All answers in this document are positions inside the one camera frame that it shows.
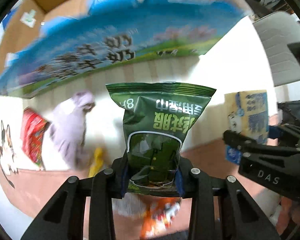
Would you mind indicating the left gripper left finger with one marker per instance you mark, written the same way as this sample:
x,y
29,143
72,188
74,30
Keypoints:
x,y
62,217

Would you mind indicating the cat pattern table mat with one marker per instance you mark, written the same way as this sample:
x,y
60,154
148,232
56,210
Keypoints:
x,y
26,186

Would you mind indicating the lavender knit cloth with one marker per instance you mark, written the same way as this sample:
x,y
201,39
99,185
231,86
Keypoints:
x,y
64,140

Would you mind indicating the yellow blue tissue box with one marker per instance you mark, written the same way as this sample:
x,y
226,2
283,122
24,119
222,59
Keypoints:
x,y
247,114

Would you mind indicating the grey office chair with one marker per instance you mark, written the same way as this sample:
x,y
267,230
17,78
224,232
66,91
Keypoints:
x,y
276,31

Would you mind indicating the red snack packet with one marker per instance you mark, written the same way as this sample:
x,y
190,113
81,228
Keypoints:
x,y
33,127

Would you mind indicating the green wet wipes pack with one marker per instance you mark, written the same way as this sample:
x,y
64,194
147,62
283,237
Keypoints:
x,y
156,121

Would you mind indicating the yellow silver scrub pad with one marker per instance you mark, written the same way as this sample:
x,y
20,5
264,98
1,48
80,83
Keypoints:
x,y
97,162

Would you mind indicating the open cardboard box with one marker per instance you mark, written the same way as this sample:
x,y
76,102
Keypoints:
x,y
49,42

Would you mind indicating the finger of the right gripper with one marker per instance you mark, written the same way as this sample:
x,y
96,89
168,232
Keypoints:
x,y
246,144
281,131

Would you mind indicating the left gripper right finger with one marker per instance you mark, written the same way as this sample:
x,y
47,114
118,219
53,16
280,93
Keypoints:
x,y
240,216

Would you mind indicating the orange snack bag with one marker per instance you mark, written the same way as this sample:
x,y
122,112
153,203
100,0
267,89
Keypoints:
x,y
159,216

